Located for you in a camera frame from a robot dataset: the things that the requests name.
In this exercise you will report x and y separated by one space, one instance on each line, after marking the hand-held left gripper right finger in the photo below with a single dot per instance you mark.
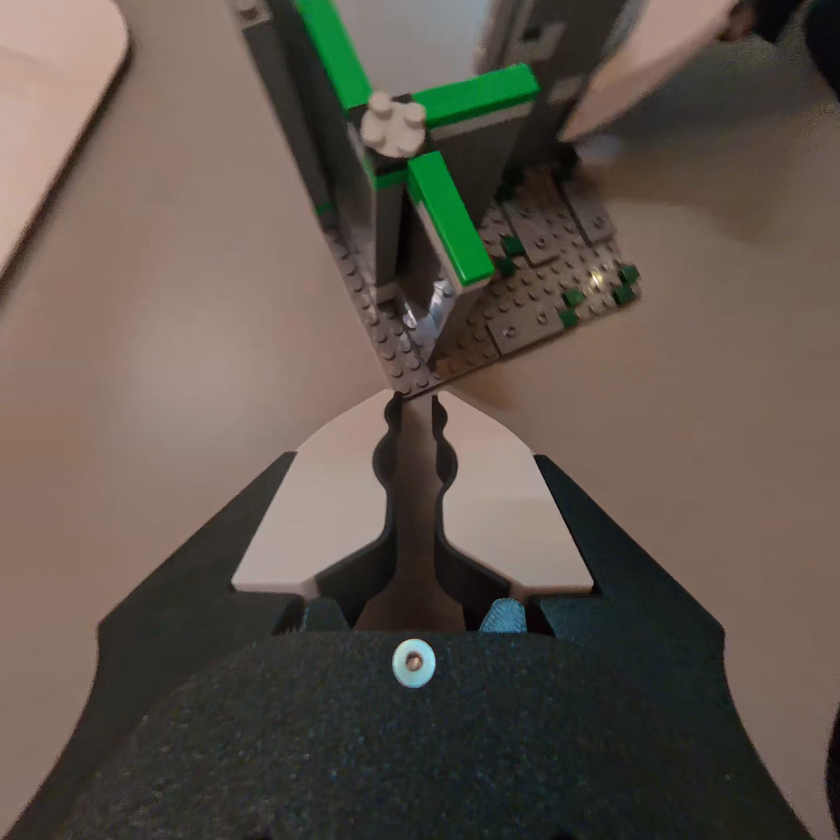
512 518

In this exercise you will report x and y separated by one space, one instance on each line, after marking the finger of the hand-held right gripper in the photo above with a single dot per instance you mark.
643 52

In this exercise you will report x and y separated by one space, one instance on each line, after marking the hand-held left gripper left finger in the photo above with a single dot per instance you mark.
321 518

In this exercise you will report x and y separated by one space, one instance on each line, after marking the grey toy brick model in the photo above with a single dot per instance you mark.
558 262

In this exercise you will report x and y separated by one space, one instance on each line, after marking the green topped toy brick door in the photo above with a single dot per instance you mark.
449 216

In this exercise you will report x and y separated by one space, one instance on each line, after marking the grey desk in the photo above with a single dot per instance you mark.
164 394

